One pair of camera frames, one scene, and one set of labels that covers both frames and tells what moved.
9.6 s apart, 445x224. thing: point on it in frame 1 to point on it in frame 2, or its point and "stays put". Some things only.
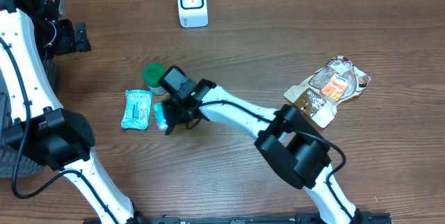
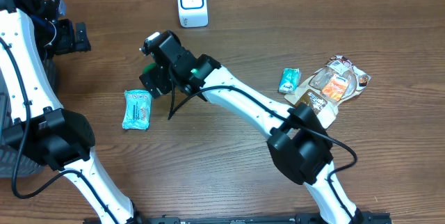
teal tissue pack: [159, 114] to [290, 80]
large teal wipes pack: [138, 104] stays put
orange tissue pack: [335, 87] stays put
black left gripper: [69, 44] stays put
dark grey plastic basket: [23, 165] stays put
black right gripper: [176, 117] to [159, 76]
